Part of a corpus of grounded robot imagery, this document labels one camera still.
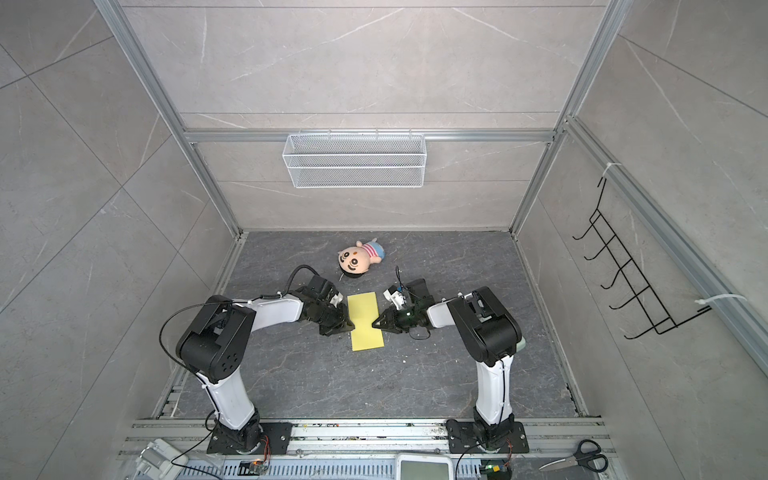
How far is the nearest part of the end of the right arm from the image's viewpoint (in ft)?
2.66

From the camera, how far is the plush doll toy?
3.37 feet

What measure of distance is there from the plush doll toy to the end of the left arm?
147 mm

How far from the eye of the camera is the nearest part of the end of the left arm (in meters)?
0.79
